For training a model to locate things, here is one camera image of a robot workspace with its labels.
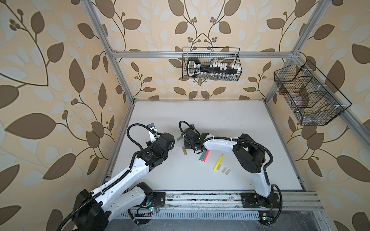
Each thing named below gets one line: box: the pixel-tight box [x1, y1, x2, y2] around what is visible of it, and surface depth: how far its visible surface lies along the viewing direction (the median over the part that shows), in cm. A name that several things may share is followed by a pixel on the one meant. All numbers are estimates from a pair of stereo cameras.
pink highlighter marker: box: [202, 149, 210, 163], surface depth 91 cm
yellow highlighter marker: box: [213, 153, 225, 171], surface depth 88 cm
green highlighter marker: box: [198, 150, 207, 162], surface depth 91 cm
